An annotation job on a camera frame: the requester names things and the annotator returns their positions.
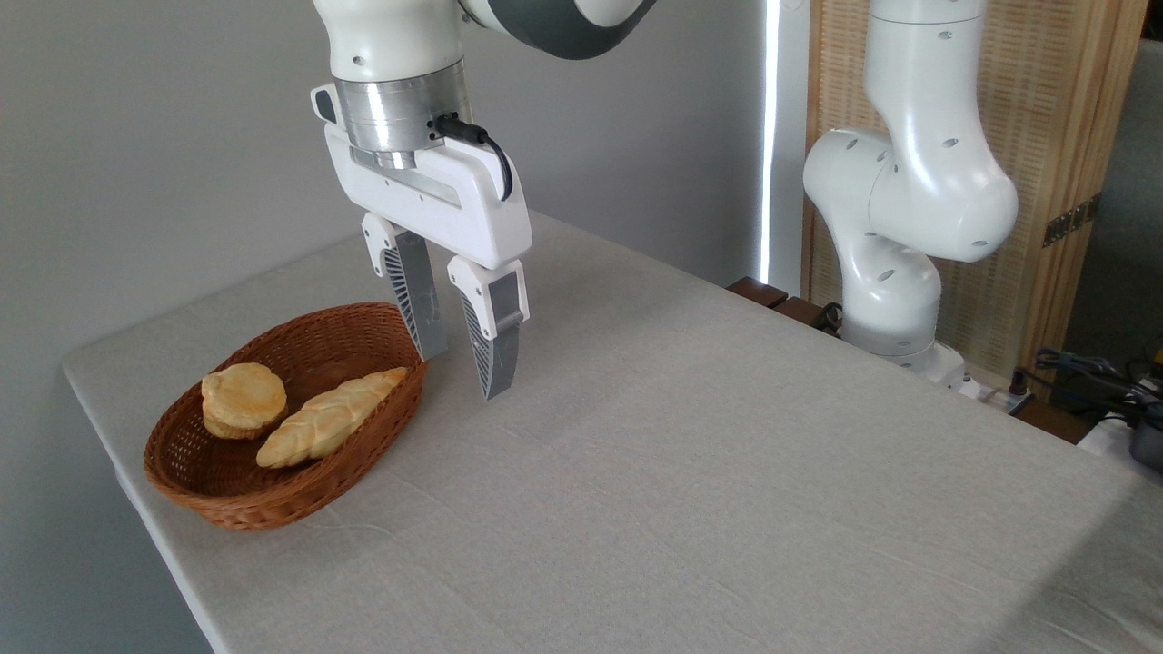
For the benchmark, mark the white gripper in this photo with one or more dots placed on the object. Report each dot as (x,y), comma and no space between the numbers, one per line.
(436,195)

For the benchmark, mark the round golden bread bun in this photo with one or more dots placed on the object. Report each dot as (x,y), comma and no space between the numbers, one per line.
(243,398)

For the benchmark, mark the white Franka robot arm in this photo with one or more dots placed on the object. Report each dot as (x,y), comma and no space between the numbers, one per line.
(918,182)

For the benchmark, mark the long braided bread loaf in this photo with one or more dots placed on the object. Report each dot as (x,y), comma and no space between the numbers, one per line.
(323,422)

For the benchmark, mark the beige tablecloth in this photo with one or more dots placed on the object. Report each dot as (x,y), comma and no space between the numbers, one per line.
(681,472)

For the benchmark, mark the brown wicker basket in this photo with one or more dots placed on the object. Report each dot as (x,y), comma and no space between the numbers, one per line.
(236,504)

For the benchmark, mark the dark brown wooden block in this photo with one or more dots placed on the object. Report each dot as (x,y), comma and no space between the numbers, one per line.
(800,312)
(757,291)

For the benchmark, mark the white power strip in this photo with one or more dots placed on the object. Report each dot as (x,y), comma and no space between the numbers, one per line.
(995,397)

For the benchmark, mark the wooden bamboo folding screen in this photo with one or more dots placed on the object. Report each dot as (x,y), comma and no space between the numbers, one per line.
(1045,109)

